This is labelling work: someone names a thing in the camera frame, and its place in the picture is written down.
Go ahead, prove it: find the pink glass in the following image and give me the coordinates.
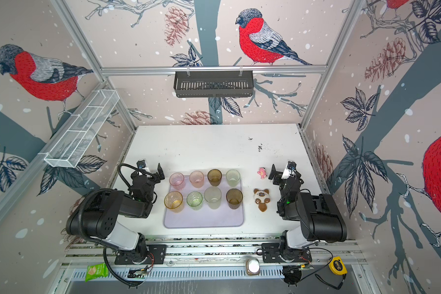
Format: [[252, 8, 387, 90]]
[[189, 170, 205, 188], [169, 172, 186, 191]]

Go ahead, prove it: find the yellow glass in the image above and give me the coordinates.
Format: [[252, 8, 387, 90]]
[[164, 191, 184, 213]]

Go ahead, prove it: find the small green glass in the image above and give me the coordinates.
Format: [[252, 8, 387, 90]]
[[186, 191, 203, 211]]

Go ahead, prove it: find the pale green short glass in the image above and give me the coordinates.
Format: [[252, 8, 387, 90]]
[[225, 169, 241, 187]]

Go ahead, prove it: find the brown tall glass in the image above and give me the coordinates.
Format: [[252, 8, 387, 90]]
[[226, 188, 243, 209]]

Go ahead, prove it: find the olive amber glass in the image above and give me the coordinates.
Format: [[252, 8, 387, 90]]
[[207, 169, 222, 187]]

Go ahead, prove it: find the pale green frosted glass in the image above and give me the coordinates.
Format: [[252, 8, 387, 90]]
[[204, 186, 222, 209]]

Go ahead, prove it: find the lilac plastic tray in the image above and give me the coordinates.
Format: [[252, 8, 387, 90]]
[[164, 175, 244, 229]]

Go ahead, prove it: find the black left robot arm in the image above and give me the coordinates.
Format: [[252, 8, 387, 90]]
[[66, 160, 167, 288]]

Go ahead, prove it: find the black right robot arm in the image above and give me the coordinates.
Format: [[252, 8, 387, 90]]
[[268, 161, 347, 262]]

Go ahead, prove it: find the small pink toy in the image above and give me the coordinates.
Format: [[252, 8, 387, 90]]
[[257, 167, 268, 180]]

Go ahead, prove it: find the brown white bear toy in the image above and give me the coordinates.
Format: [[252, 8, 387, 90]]
[[254, 189, 271, 212]]

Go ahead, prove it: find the white lidded jar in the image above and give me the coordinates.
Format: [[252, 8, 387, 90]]
[[246, 258, 260, 276]]

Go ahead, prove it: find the yellow tape measure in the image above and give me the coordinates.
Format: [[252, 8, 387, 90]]
[[328, 256, 347, 276]]

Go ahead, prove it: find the green snack packet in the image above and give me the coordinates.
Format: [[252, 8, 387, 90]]
[[85, 263, 109, 282]]

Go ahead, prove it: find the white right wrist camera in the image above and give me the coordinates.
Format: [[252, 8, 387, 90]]
[[281, 161, 296, 180]]

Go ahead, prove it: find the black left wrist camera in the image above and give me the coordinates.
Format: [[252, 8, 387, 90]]
[[137, 159, 150, 172]]

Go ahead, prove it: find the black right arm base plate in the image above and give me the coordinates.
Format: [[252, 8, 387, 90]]
[[261, 243, 312, 263]]

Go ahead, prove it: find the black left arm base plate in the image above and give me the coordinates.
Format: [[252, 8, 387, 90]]
[[115, 245, 167, 265]]

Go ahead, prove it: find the white wire mesh shelf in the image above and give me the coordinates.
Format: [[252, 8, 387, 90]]
[[44, 89, 120, 168]]

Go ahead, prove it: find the black hanging wire basket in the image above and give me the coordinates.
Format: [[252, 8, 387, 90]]
[[173, 71, 254, 98]]

